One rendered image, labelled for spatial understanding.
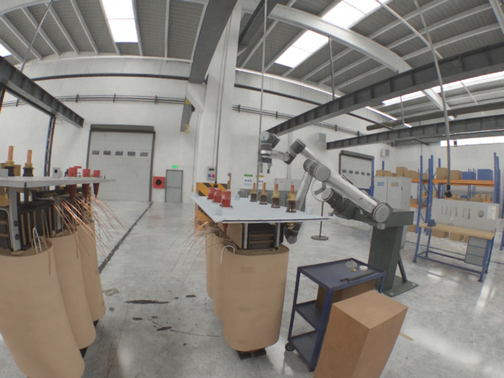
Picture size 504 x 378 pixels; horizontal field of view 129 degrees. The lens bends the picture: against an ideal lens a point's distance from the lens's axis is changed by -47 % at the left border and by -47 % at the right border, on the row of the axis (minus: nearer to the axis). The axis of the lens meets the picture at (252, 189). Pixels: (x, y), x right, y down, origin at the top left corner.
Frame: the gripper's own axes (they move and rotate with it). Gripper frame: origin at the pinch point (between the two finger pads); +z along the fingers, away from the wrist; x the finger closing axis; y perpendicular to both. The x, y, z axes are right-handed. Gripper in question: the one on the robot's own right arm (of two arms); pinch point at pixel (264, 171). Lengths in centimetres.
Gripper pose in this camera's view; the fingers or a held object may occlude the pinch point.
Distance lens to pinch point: 217.1
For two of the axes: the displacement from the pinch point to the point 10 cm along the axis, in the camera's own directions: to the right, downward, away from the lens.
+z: -0.5, 10.0, 0.3
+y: 6.1, 0.5, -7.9
